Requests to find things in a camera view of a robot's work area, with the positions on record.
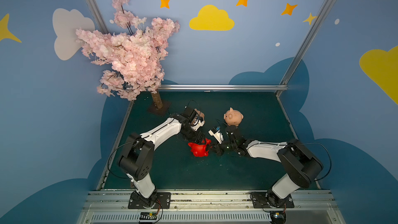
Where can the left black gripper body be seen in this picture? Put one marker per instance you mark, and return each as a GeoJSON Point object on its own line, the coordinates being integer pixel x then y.
{"type": "Point", "coordinates": [193, 134]}

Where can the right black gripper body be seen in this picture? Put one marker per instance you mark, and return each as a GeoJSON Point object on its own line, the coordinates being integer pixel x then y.
{"type": "Point", "coordinates": [222, 146]}

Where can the red piggy bank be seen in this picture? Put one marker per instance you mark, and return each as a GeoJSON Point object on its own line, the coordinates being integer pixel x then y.
{"type": "Point", "coordinates": [200, 149]}

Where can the tan piggy bank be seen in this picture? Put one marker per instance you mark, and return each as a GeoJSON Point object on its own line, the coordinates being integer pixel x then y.
{"type": "Point", "coordinates": [233, 117]}
{"type": "Point", "coordinates": [199, 117]}

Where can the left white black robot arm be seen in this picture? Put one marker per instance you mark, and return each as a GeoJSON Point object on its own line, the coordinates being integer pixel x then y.
{"type": "Point", "coordinates": [137, 155]}

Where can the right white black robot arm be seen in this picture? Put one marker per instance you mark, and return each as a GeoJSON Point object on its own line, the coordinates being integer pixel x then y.
{"type": "Point", "coordinates": [301, 166]}

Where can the right circuit board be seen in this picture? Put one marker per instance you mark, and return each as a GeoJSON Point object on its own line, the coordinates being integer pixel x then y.
{"type": "Point", "coordinates": [278, 217]}

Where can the left green circuit board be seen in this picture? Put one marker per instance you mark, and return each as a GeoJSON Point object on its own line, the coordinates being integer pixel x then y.
{"type": "Point", "coordinates": [148, 217]}

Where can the pink cherry blossom tree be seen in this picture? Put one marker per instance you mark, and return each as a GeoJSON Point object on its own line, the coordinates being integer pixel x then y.
{"type": "Point", "coordinates": [135, 56]}

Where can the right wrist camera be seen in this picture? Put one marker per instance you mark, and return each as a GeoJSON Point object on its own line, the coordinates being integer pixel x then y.
{"type": "Point", "coordinates": [216, 133]}

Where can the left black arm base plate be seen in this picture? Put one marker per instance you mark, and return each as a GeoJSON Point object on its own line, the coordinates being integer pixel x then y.
{"type": "Point", "coordinates": [161, 199]}

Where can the aluminium front rail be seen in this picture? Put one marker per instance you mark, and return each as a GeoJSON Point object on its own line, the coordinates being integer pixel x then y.
{"type": "Point", "coordinates": [211, 207]}

